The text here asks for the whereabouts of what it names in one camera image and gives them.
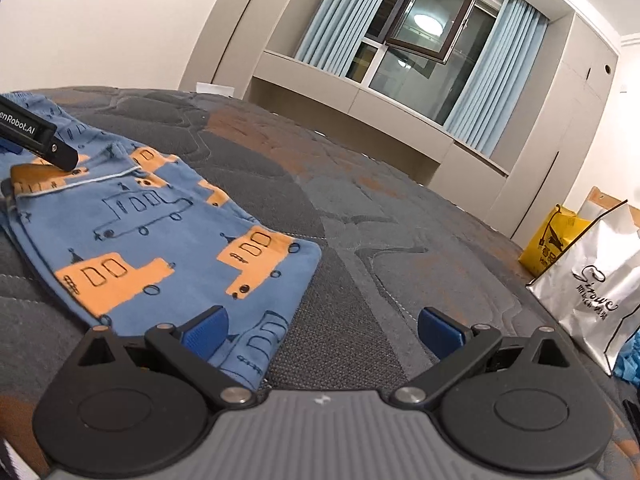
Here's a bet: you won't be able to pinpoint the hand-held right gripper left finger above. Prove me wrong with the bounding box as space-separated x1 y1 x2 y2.
70 305 258 411

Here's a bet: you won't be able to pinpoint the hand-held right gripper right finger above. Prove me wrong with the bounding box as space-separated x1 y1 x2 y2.
388 306 576 409

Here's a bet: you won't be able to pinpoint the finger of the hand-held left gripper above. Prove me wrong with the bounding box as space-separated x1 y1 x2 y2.
33 140 81 171

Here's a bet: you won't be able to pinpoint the blue pants with orange print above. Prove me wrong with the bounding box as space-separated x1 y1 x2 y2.
0 91 322 392

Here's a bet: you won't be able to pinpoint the grey quilted bed mattress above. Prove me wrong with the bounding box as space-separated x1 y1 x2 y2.
0 87 640 480

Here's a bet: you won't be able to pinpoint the yellow shopping bag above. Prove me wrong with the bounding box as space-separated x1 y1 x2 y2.
518 203 594 279

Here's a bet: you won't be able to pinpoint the white shopping bag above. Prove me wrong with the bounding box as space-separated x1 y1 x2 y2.
525 199 640 377

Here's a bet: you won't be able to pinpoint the white flat box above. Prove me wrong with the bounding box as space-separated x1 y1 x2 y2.
196 81 236 99

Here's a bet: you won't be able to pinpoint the blue crumpled plastic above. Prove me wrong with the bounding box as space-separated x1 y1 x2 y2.
612 326 640 387

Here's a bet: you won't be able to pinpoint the black white striped cloth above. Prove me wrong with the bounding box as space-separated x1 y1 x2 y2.
0 437 22 480

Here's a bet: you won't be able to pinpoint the beige wardrobe with round hole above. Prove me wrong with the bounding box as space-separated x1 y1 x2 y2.
490 14 622 253

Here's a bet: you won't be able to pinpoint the light blue curtain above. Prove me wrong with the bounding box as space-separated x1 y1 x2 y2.
444 0 549 162
294 0 404 69

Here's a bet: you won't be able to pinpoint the window with open sash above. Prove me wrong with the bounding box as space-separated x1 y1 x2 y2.
349 0 507 127

